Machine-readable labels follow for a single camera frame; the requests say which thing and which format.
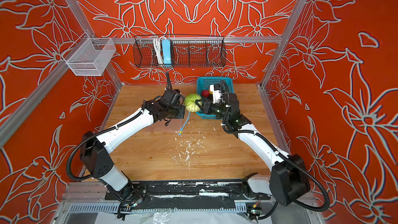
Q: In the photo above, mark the light blue box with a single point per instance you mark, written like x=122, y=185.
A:
x=166, y=48

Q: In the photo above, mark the red fruit back right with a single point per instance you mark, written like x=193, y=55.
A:
x=205, y=93

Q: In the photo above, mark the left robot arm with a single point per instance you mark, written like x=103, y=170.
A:
x=95, y=149

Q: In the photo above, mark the clear wire wall basket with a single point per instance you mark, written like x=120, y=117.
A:
x=91, y=56

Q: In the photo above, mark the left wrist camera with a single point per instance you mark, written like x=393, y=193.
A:
x=171, y=98

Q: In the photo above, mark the green cabbage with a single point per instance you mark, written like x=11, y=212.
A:
x=190, y=102

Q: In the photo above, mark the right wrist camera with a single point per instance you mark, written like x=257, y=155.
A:
x=220, y=93

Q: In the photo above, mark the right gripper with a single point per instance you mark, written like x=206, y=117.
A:
x=207, y=107

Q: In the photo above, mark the black wire wall basket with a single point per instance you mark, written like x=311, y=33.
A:
x=186, y=51

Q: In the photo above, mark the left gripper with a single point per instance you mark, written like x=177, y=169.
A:
x=182, y=111

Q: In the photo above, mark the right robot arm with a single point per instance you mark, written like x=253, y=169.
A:
x=289, y=179

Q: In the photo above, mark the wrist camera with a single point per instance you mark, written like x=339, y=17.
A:
x=220, y=93
x=171, y=98

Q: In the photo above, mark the clear zip top bag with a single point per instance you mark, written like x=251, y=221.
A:
x=184, y=124

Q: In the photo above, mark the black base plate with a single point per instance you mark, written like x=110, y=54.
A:
x=234, y=189

